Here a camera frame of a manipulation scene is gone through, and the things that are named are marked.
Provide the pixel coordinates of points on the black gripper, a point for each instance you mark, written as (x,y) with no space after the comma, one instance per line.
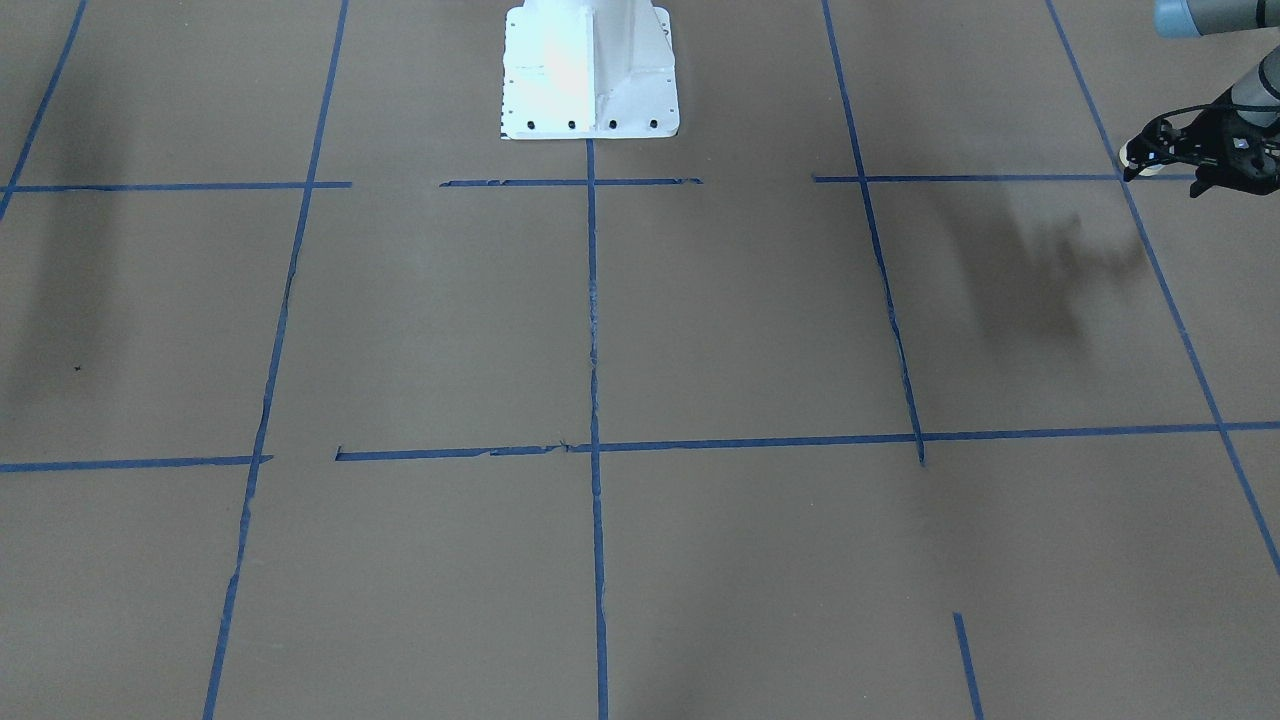
(1197,146)

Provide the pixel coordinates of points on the light blue call bell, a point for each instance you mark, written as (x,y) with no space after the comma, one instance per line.
(1128,159)

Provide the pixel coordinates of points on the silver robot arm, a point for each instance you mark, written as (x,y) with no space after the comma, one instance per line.
(1254,95)

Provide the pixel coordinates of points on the brown paper table cover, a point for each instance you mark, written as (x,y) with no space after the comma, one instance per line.
(872,394)

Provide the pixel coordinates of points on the white pedestal column base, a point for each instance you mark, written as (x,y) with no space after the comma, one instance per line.
(581,70)

